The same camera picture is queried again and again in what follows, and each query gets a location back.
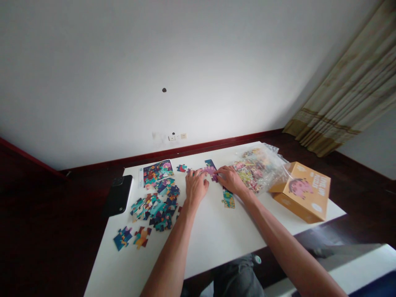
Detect orange teal puzzle piece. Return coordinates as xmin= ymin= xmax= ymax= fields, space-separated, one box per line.
xmin=132 ymin=226 xmax=153 ymax=250

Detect person's left hand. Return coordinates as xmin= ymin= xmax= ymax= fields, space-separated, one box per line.
xmin=185 ymin=169 xmax=211 ymax=202

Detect pile of loose puzzle pieces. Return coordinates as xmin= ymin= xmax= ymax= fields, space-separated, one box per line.
xmin=128 ymin=177 xmax=184 ymax=233

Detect blue yellow puzzle piece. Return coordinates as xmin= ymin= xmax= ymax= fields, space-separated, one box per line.
xmin=112 ymin=226 xmax=134 ymax=252

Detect joined green blue puzzle strip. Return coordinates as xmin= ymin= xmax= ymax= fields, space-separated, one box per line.
xmin=220 ymin=184 xmax=238 ymax=210

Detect beige striped curtain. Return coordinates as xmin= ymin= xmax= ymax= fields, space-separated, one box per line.
xmin=282 ymin=0 xmax=396 ymax=159

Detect puzzle picture card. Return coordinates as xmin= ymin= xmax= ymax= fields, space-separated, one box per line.
xmin=137 ymin=159 xmax=176 ymax=189

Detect person's legs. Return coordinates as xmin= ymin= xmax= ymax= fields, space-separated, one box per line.
xmin=180 ymin=253 xmax=264 ymax=297

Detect black smartphone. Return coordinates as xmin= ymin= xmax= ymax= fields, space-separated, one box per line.
xmin=103 ymin=174 xmax=133 ymax=218

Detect person's right hand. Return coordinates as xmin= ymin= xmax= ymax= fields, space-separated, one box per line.
xmin=216 ymin=165 xmax=249 ymax=198

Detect joined purple puzzle section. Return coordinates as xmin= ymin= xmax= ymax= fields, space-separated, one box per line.
xmin=186 ymin=159 xmax=224 ymax=183

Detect orange cardboard puzzle box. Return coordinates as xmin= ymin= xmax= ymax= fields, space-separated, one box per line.
xmin=268 ymin=161 xmax=332 ymax=224

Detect white furniture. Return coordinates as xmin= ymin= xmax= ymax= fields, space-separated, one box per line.
xmin=262 ymin=243 xmax=396 ymax=297

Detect clear bag of puzzle pieces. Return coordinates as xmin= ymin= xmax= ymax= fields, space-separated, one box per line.
xmin=231 ymin=142 xmax=291 ymax=196

